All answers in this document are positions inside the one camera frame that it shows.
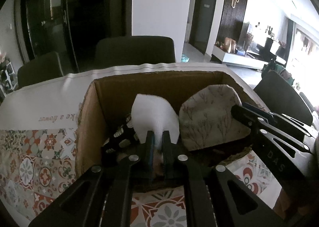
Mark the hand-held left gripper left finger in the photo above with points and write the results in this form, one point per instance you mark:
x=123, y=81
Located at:
x=149, y=147

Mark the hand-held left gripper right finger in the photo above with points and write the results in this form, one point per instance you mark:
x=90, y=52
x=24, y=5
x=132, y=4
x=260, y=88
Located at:
x=166, y=147

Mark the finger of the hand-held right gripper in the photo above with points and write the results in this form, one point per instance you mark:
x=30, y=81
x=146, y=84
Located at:
x=243, y=114
x=256, y=111

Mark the black white patterned pouch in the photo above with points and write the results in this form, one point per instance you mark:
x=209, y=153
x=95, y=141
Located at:
x=119, y=134

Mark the white cloth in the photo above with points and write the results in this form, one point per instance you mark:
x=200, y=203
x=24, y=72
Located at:
x=152, y=114

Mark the floral beige pouch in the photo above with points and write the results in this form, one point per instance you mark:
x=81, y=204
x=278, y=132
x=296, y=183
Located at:
x=209, y=117

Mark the cardboard box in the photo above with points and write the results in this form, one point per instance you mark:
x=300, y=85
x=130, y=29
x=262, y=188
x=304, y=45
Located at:
x=89, y=129

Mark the person's right forearm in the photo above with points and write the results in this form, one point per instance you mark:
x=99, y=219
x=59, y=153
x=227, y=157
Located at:
x=284, y=202

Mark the dark dining chair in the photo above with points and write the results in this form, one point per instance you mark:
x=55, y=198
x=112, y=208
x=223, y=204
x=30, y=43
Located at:
x=134, y=52
x=279, y=92
x=39, y=70

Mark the white low cabinet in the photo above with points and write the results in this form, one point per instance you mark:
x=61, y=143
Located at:
x=234, y=58

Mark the brown paper bag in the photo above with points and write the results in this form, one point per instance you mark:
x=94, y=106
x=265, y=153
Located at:
x=229, y=44

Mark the white display shelf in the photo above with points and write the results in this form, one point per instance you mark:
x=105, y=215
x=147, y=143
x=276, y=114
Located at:
x=260, y=40

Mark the grey door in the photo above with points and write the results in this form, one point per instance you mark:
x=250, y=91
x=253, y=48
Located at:
x=203, y=17

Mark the patterned tablecloth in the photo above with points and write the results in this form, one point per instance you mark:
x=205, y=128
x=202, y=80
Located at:
x=37, y=107

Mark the dark glass sliding door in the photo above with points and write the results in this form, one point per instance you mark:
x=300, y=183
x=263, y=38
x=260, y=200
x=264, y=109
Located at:
x=82, y=17

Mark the white rack with plush toys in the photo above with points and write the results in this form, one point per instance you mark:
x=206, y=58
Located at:
x=6, y=72

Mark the dark slatted wall panel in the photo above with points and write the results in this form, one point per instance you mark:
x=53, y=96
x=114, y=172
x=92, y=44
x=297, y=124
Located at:
x=229, y=22

